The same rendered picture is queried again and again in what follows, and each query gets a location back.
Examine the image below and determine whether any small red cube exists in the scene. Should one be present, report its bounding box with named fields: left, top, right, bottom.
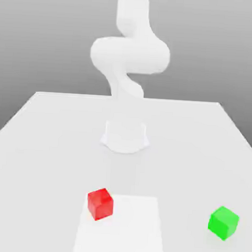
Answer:
left=85, top=186, right=115, bottom=222

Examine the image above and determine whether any small green cube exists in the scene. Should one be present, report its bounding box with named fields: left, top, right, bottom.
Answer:
left=207, top=205, right=240, bottom=242

